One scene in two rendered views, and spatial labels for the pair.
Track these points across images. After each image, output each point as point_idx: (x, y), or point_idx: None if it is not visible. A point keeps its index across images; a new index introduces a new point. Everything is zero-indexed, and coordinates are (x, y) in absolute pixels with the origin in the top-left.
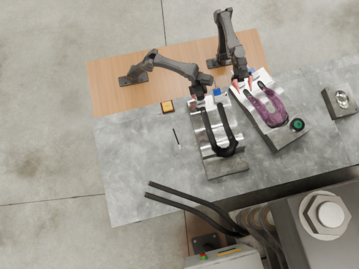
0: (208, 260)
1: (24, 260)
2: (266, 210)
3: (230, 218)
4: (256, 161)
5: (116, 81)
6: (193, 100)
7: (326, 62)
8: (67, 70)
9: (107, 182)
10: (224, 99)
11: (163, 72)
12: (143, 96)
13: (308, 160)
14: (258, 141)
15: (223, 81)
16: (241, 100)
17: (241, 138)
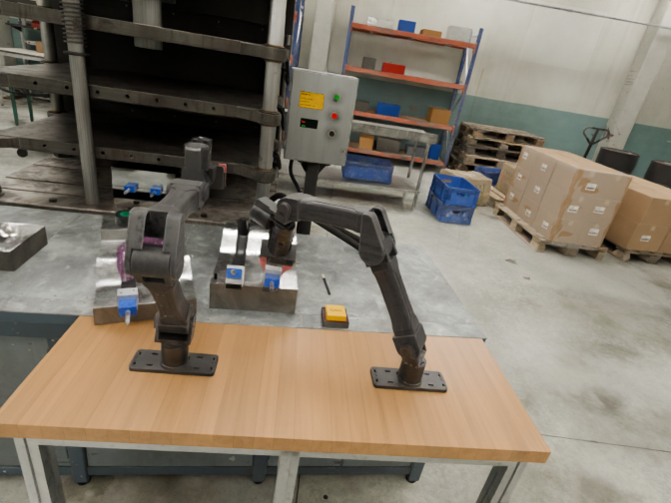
0: (335, 86)
1: (532, 373)
2: (280, 46)
3: (282, 195)
4: (212, 242)
5: (449, 385)
6: (285, 286)
7: None
8: None
9: (435, 272)
10: (222, 274)
11: (333, 377)
12: (383, 346)
13: None
14: (193, 254)
15: (196, 329)
16: (188, 278)
17: (229, 227)
